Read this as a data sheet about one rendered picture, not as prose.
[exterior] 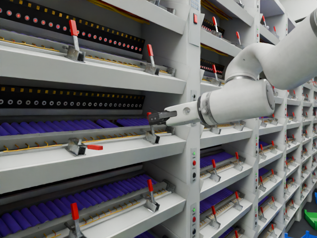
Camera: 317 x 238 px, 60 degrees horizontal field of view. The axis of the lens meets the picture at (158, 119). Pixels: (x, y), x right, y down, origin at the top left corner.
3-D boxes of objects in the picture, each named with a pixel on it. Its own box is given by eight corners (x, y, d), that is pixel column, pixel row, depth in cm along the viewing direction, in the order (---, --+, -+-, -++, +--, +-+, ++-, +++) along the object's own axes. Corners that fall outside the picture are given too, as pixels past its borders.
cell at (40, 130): (34, 128, 65) (49, 139, 62) (27, 128, 64) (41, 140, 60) (36, 121, 65) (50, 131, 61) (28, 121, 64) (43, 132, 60)
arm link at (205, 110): (211, 124, 65) (199, 126, 67) (226, 123, 72) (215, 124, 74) (205, 89, 66) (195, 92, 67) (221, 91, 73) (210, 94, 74)
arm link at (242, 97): (210, 81, 68) (207, 114, 64) (264, 67, 60) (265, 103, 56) (225, 98, 74) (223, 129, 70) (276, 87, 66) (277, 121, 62)
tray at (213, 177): (250, 174, 150) (259, 151, 147) (196, 203, 102) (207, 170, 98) (217, 157, 161) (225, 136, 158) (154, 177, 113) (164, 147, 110)
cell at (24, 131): (17, 129, 62) (31, 140, 59) (9, 129, 61) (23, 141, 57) (18, 122, 62) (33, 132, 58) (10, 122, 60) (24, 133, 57)
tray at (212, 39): (251, 63, 149) (260, 38, 145) (196, 40, 100) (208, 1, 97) (218, 55, 160) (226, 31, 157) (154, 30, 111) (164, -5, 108)
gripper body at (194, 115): (202, 123, 66) (164, 130, 72) (219, 123, 74) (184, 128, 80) (197, 93, 66) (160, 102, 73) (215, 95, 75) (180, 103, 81)
